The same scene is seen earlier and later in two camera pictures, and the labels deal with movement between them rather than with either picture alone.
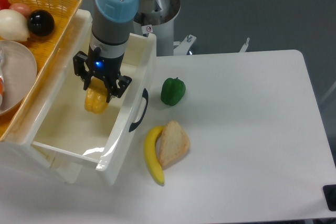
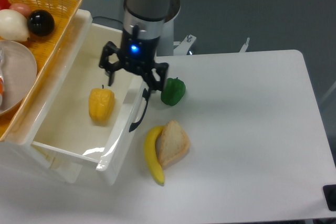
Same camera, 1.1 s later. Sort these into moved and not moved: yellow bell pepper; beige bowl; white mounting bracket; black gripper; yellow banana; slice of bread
Moved: yellow bell pepper; black gripper
Not moved: slice of bread; white mounting bracket; yellow banana; beige bowl
